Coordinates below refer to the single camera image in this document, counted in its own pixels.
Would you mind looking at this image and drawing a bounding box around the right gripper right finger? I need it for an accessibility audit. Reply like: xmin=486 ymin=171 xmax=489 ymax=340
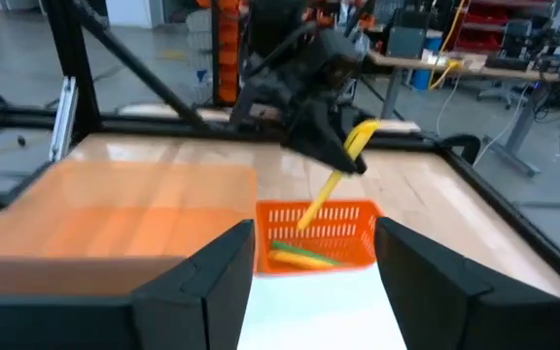
xmin=374 ymin=216 xmax=560 ymax=350

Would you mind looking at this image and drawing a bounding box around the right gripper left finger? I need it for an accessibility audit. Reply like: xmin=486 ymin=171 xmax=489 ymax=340
xmin=0 ymin=219 xmax=257 ymax=350

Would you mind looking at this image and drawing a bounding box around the orange slotted basket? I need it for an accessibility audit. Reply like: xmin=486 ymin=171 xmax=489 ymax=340
xmin=254 ymin=198 xmax=385 ymax=277

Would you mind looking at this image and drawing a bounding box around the green thin marker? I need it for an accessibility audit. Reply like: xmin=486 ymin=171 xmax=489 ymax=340
xmin=270 ymin=240 xmax=344 ymax=266

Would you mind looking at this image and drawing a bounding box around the translucent orange bin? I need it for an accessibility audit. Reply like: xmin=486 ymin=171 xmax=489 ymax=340
xmin=0 ymin=159 xmax=260 ymax=298

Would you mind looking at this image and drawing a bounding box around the white plastic bin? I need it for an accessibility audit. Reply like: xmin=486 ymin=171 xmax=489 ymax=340
xmin=235 ymin=264 xmax=410 ymax=350

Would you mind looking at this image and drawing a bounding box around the orange parts rack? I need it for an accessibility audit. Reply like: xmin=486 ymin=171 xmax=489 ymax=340
xmin=209 ymin=0 xmax=243 ymax=107

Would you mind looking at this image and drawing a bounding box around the blue barrel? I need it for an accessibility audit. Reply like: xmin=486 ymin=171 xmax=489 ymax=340
xmin=410 ymin=36 xmax=444 ymax=91

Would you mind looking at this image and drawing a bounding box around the dark grey box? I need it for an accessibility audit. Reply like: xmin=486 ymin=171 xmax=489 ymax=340
xmin=386 ymin=23 xmax=430 ymax=59

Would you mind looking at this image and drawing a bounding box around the black office chair base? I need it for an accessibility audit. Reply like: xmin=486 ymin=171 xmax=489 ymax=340
xmin=476 ymin=80 xmax=529 ymax=111

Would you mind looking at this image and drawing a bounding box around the wooden workbench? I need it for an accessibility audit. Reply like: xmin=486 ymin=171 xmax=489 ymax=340
xmin=367 ymin=48 xmax=560 ymax=179

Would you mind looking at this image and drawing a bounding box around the red tool cabinet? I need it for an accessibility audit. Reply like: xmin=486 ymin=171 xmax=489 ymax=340
xmin=454 ymin=0 xmax=556 ymax=54

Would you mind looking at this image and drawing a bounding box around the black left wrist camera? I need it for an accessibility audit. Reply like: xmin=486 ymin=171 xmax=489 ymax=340
xmin=308 ymin=27 xmax=363 ymax=93

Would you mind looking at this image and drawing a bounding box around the yellow cable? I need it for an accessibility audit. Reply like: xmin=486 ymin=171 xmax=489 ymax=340
xmin=428 ymin=0 xmax=471 ymax=91

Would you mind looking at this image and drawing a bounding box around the black aluminium rig frame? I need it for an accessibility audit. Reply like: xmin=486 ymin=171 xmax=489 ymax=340
xmin=0 ymin=0 xmax=560 ymax=298

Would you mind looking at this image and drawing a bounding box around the silver aluminium bracket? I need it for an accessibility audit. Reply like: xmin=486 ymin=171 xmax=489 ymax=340
xmin=49 ymin=75 xmax=80 ymax=164

